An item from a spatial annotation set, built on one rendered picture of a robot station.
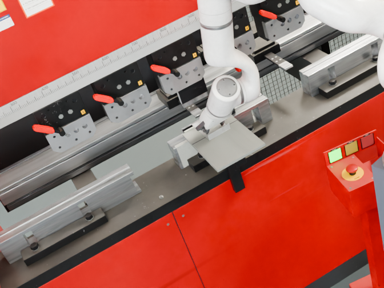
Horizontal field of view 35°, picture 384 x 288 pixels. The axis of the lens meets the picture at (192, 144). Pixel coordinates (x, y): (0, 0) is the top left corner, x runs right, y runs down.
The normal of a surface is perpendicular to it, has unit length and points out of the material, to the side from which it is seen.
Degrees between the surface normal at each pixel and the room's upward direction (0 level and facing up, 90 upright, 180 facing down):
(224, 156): 0
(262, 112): 90
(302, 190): 90
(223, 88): 41
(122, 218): 0
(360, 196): 90
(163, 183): 0
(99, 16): 90
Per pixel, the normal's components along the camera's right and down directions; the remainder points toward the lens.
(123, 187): 0.43, 0.44
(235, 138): -0.28, -0.77
